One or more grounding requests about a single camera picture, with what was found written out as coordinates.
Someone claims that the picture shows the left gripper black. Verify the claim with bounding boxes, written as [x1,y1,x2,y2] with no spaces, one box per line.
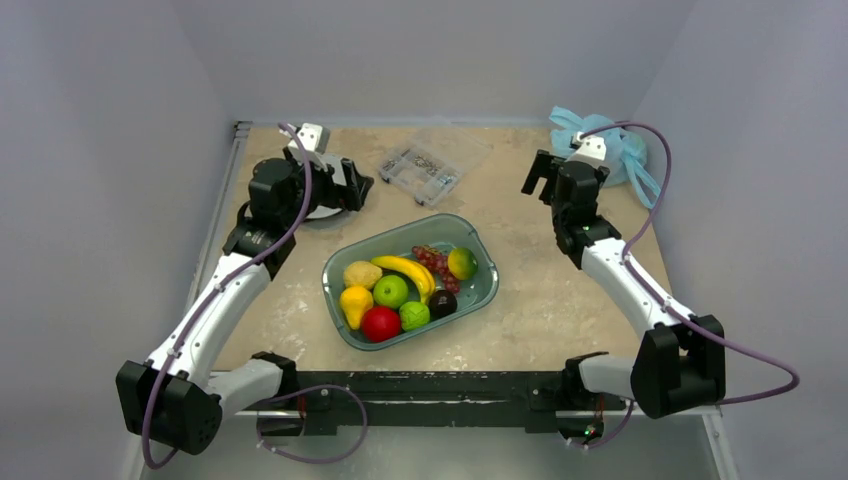
[282,146,371,229]

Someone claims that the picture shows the light blue plastic bag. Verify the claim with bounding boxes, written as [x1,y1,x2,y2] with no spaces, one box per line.
[549,106,661,209]

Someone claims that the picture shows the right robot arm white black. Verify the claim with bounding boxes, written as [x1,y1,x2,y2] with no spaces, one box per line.
[522,150,726,418]

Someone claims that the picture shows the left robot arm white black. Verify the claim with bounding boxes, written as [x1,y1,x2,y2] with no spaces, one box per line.
[116,149,374,467]

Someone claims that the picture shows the pale yellow fake lemon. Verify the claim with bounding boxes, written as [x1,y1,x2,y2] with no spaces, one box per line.
[343,261,383,290]

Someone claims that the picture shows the yellow fake pear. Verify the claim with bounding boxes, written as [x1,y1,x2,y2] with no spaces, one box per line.
[339,285,374,330]

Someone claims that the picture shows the green fake apple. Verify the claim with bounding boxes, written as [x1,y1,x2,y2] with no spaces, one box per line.
[372,275,409,309]

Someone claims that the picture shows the green yellow fake mango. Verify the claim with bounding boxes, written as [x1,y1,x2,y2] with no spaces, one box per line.
[447,247,479,281]

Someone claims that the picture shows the red fake grapes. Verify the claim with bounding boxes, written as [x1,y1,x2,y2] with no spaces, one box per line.
[411,245,461,294]

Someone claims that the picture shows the yellow fake banana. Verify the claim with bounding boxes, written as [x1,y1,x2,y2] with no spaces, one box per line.
[370,255,436,304]

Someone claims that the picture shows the red fake apple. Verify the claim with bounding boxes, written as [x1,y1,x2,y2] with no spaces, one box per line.
[360,306,402,343]

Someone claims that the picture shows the green fake cabbage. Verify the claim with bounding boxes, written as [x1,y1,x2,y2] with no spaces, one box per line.
[398,301,431,332]

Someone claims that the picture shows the dark purple fake plum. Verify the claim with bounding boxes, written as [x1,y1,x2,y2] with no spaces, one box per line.
[428,289,458,320]

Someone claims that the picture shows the white filament spool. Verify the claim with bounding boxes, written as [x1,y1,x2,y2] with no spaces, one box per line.
[306,205,345,221]

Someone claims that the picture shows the clear plastic screw box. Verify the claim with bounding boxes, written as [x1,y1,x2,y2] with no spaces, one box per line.
[377,125,492,208]

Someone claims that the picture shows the teal plastic tub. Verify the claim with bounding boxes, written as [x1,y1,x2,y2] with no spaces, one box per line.
[322,213,500,352]

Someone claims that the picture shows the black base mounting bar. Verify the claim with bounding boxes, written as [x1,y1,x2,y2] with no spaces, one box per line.
[250,371,626,436]

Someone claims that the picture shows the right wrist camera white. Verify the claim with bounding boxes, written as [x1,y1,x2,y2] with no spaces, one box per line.
[567,131,607,168]

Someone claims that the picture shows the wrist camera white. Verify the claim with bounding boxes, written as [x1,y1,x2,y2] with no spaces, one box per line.
[295,123,330,155]
[567,131,607,168]

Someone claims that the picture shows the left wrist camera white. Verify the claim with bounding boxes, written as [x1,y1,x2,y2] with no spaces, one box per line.
[295,123,330,155]

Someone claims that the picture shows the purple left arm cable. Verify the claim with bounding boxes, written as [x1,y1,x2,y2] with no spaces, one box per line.
[140,121,370,472]

